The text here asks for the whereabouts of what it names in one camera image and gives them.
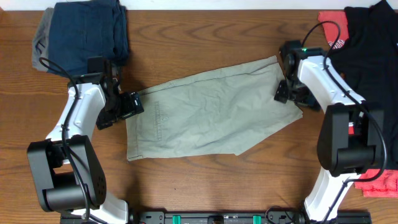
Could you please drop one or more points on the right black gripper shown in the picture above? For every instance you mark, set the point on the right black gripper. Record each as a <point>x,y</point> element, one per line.
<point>282,93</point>

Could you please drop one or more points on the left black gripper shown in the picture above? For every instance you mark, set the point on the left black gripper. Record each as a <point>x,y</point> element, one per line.
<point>125,109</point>

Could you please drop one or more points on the khaki green shorts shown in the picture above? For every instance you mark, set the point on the khaki green shorts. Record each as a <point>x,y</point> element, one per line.
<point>224,111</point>

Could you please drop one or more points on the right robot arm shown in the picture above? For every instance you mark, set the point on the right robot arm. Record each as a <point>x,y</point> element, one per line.
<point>350,146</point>

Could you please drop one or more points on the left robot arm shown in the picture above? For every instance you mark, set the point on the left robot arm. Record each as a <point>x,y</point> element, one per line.
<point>67,174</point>

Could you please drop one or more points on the folded navy blue shorts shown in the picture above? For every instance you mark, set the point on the folded navy blue shorts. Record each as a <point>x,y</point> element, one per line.
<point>85,29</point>

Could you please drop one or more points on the black t-shirt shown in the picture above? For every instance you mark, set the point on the black t-shirt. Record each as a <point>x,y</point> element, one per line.
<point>368,60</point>

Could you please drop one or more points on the folded grey garment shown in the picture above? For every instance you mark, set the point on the folded grey garment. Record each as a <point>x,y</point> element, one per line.
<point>40,42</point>

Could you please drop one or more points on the red printed t-shirt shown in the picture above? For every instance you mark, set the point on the red printed t-shirt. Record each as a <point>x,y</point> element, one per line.
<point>386,185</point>

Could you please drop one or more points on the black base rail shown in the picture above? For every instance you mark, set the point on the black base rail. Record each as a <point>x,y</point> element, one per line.
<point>272,216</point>

